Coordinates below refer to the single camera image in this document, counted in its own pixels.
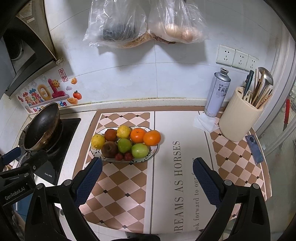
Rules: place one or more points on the green apple back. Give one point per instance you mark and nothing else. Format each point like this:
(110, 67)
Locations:
(124, 145)

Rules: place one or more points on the black frying pan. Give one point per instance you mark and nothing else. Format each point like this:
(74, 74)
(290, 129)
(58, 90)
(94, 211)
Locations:
(40, 129)

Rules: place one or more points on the colourful wall sticker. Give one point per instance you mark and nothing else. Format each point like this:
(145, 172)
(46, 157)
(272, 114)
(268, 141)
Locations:
(56, 85)

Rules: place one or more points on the green apple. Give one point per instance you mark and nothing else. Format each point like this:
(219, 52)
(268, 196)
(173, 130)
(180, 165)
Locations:
(140, 150)
(124, 145)

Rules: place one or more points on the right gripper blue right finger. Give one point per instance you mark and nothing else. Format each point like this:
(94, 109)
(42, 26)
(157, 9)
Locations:
(222, 194)

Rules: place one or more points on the small red fruit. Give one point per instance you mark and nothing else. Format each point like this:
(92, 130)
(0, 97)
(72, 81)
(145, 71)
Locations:
(119, 157)
(128, 156)

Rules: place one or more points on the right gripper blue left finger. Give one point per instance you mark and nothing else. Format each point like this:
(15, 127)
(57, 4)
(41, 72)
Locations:
(74, 193)

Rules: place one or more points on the small red fruit back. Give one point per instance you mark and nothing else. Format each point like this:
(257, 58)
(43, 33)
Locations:
(128, 156)

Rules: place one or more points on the small red fruit front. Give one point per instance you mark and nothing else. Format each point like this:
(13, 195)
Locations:
(119, 157)

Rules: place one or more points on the oval floral ceramic plate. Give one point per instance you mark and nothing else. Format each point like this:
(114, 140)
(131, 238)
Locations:
(97, 153)

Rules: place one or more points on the yellow pear back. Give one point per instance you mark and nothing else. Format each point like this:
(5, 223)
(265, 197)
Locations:
(123, 132)

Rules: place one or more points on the white folded tissue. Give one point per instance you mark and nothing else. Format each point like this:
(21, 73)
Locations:
(205, 123)

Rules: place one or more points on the metal ladle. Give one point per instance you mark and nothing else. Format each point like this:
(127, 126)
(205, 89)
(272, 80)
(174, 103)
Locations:
(267, 77)

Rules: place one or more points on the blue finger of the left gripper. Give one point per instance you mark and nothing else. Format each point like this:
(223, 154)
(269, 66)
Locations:
(10, 156)

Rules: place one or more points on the checkered printed counter mat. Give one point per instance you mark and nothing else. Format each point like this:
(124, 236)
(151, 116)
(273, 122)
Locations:
(162, 194)

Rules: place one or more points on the plastic bag with dark contents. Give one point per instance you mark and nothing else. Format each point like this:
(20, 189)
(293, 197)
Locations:
(117, 24)

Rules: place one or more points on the silver gas canister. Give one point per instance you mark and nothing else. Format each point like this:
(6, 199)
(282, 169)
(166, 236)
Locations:
(218, 89)

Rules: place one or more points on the orange front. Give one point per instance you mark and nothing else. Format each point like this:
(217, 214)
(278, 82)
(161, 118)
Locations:
(137, 135)

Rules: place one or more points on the yellow pear front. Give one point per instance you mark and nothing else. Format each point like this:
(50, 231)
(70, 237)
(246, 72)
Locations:
(97, 141)

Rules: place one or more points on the wooden chopsticks bundle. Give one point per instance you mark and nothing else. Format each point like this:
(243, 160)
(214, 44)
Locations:
(263, 82)

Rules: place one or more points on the blue smartphone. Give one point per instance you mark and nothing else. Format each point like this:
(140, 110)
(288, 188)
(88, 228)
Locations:
(254, 148)

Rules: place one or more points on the brown red round fruit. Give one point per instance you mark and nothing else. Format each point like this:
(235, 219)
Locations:
(111, 135)

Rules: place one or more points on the cream utensil holder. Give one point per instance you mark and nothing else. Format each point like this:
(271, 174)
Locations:
(239, 116)

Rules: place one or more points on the dark handled knife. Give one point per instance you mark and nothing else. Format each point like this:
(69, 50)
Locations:
(248, 83)

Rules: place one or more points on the dark red apple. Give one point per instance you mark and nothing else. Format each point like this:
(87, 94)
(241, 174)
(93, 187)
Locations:
(109, 149)

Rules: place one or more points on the green apple front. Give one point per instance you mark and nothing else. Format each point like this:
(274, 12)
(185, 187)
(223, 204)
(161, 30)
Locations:
(140, 150)

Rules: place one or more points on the plastic bag with eggs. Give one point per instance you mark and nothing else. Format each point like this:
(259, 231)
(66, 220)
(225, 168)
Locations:
(177, 22)

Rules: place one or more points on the orange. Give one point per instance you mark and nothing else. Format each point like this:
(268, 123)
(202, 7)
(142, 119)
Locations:
(137, 135)
(152, 138)

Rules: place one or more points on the yellow pear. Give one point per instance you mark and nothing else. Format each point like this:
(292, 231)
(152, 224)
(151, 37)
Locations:
(97, 141)
(123, 132)

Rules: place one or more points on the orange back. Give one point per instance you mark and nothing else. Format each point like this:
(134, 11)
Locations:
(152, 138)

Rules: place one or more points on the white wall sockets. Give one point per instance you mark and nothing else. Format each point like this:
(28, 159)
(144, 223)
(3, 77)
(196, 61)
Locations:
(235, 58)

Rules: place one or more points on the black gas stove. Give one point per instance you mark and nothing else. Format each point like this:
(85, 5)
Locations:
(56, 149)

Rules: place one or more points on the black range hood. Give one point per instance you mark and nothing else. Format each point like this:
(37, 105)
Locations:
(27, 49)

